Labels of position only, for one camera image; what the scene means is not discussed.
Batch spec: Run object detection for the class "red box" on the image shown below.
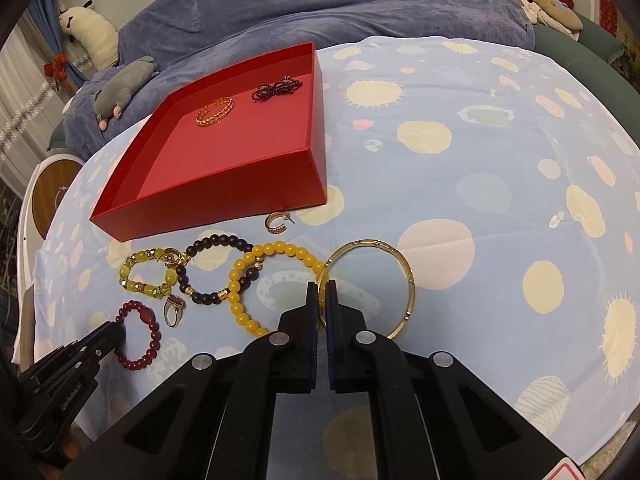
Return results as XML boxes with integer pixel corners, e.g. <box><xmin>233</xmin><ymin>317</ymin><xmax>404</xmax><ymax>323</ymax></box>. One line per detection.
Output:
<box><xmin>89</xmin><ymin>41</ymin><xmax>328</xmax><ymax>243</ymax></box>

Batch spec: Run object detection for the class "gold ring with red stone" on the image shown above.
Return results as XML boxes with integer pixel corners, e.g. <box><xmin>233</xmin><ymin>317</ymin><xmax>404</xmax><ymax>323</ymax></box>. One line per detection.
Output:
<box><xmin>162</xmin><ymin>295</ymin><xmax>187</xmax><ymax>328</ymax></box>

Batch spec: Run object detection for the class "blue curtain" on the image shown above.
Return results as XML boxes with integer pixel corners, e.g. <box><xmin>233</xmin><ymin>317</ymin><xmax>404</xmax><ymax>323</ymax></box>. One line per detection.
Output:
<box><xmin>37</xmin><ymin>0</ymin><xmax>96</xmax><ymax>96</ymax></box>

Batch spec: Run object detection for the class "white lace curtain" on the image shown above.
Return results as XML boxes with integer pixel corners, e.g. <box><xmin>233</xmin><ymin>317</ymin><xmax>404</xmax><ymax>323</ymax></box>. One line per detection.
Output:
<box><xmin>0</xmin><ymin>25</ymin><xmax>51</xmax><ymax>196</ymax></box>

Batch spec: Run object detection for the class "small gold earring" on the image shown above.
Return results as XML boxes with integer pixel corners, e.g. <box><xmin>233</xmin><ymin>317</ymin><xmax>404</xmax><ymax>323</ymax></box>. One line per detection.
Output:
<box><xmin>159</xmin><ymin>247</ymin><xmax>191</xmax><ymax>268</ymax></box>

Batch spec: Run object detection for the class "white plush toy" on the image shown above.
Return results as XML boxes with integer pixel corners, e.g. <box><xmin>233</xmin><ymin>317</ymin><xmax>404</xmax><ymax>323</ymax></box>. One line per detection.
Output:
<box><xmin>57</xmin><ymin>1</ymin><xmax>121</xmax><ymax>70</ymax></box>

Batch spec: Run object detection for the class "red bead bracelet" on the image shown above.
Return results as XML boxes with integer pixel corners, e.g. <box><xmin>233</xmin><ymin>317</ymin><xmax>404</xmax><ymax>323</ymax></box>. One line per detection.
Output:
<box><xmin>114</xmin><ymin>300</ymin><xmax>163</xmax><ymax>370</ymax></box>

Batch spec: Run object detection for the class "red patterned cloth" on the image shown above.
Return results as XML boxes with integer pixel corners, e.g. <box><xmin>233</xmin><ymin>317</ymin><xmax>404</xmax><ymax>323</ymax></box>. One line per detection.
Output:
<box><xmin>597</xmin><ymin>0</ymin><xmax>631</xmax><ymax>36</ymax></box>

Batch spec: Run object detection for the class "blue velvet blanket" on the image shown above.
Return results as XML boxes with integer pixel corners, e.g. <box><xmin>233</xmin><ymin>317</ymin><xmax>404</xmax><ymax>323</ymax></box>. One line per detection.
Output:
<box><xmin>62</xmin><ymin>0</ymin><xmax>536</xmax><ymax>156</ymax></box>

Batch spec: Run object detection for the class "grey plush toy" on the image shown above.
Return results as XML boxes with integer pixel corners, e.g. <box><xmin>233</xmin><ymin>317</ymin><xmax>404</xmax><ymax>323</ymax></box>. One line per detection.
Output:
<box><xmin>95</xmin><ymin>56</ymin><xmax>161</xmax><ymax>131</ymax></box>

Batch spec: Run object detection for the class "red card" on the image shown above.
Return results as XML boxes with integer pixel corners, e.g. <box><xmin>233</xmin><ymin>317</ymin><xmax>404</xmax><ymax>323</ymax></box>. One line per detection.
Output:
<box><xmin>542</xmin><ymin>457</ymin><xmax>586</xmax><ymax>480</ymax></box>

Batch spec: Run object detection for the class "light blue dotted sheet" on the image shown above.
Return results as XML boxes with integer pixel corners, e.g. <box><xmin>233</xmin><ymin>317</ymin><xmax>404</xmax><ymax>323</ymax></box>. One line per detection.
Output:
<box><xmin>12</xmin><ymin>35</ymin><xmax>640</xmax><ymax>468</ymax></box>

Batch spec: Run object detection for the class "green sofa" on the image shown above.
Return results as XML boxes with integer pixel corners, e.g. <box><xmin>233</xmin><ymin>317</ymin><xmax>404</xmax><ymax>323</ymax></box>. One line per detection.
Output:
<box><xmin>530</xmin><ymin>5</ymin><xmax>626</xmax><ymax>71</ymax></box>

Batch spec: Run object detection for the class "beige plush toy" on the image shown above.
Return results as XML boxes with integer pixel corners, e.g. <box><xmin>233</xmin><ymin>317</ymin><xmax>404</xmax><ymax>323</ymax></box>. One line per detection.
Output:
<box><xmin>525</xmin><ymin>0</ymin><xmax>586</xmax><ymax>41</ymax></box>

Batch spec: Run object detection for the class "yellow green bead bracelet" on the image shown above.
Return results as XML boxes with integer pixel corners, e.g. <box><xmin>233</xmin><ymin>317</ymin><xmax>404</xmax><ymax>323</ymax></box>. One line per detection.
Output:
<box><xmin>119</xmin><ymin>247</ymin><xmax>178</xmax><ymax>302</ymax></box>

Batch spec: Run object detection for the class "red curtain tie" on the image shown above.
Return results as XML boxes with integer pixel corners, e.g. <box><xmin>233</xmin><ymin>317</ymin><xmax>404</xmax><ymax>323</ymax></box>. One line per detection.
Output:
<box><xmin>42</xmin><ymin>52</ymin><xmax>68</xmax><ymax>93</ymax></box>

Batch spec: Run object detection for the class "gold bangle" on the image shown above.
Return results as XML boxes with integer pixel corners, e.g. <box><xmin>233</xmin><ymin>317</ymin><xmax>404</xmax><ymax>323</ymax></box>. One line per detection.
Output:
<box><xmin>320</xmin><ymin>240</ymin><xmax>416</xmax><ymax>342</ymax></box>

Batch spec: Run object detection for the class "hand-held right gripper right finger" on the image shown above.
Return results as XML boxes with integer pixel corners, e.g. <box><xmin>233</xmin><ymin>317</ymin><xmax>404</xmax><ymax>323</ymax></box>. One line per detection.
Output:
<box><xmin>327</xmin><ymin>280</ymin><xmax>568</xmax><ymax>480</ymax></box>

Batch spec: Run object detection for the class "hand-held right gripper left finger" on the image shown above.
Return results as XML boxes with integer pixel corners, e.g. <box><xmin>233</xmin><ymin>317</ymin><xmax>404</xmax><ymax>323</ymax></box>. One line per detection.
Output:
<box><xmin>70</xmin><ymin>282</ymin><xmax>320</xmax><ymax>480</ymax></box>

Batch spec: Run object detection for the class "dark red beaded bow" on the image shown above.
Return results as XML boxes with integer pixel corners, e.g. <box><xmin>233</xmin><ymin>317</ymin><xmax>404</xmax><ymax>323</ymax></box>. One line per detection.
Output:
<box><xmin>251</xmin><ymin>76</ymin><xmax>303</xmax><ymax>102</ymax></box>

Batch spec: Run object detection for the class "round wooden stool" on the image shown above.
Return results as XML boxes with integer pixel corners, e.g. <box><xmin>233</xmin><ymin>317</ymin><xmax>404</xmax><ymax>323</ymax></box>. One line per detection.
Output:
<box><xmin>22</xmin><ymin>155</ymin><xmax>86</xmax><ymax>256</ymax></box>

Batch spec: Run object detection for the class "black bead bracelet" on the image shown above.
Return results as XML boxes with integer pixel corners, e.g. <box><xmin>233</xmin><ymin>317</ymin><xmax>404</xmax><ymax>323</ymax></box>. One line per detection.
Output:
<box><xmin>176</xmin><ymin>235</ymin><xmax>262</xmax><ymax>307</ymax></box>

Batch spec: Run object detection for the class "gold chain bracelet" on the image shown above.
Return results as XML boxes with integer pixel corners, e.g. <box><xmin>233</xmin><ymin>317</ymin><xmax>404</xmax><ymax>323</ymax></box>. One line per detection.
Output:
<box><xmin>195</xmin><ymin>97</ymin><xmax>235</xmax><ymax>128</ymax></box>

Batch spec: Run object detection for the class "gold hoop earring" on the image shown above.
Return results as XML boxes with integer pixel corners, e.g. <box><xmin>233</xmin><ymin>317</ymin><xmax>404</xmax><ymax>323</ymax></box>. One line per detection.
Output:
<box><xmin>265</xmin><ymin>211</ymin><xmax>297</xmax><ymax>235</ymax></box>

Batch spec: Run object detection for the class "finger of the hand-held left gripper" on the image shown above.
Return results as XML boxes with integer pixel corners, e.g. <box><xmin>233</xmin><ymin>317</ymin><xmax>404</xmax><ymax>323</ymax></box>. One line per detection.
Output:
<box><xmin>15</xmin><ymin>321</ymin><xmax>127</xmax><ymax>457</ymax></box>

